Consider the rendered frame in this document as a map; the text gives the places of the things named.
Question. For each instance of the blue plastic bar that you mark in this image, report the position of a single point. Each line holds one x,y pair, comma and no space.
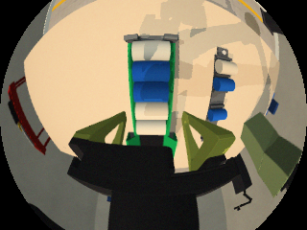
217,114
151,92
223,84
144,71

